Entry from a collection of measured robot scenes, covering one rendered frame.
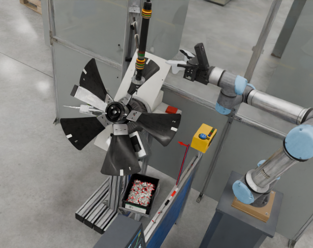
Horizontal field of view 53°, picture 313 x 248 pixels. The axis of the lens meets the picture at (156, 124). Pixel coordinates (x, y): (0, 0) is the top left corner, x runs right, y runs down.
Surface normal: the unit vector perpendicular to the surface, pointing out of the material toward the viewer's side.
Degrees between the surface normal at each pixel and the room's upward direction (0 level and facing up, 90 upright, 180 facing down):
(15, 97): 0
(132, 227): 15
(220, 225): 90
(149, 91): 50
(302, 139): 83
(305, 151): 82
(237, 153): 90
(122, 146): 43
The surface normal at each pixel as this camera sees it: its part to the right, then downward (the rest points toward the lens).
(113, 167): 0.24, -0.06
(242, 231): -0.45, 0.53
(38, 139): 0.15, -0.75
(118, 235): -0.08, -0.83
